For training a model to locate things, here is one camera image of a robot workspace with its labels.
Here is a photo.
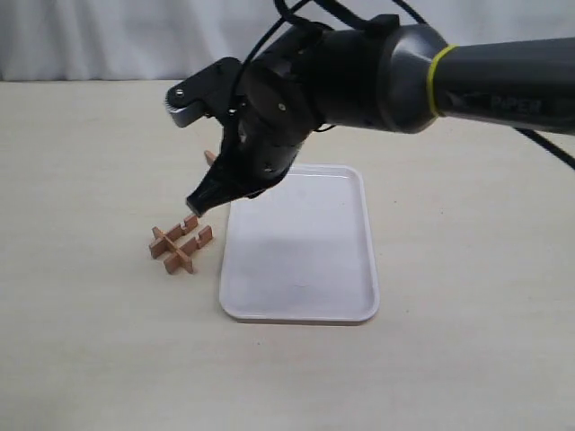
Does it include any white plastic tray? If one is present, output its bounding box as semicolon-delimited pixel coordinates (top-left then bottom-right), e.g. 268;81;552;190
219;164;380;324

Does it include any white backdrop curtain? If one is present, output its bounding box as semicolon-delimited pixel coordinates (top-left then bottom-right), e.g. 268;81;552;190
1;0;574;81

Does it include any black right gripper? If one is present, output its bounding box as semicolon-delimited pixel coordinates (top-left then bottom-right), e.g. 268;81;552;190
186;26;324;213

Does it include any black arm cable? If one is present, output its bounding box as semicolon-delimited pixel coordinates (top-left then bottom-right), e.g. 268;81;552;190
242;0;575;172

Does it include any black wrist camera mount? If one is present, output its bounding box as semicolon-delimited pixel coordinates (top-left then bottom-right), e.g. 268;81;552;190
164;57;242;128

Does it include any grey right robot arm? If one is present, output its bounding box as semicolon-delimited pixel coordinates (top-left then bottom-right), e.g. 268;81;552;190
186;15;574;216

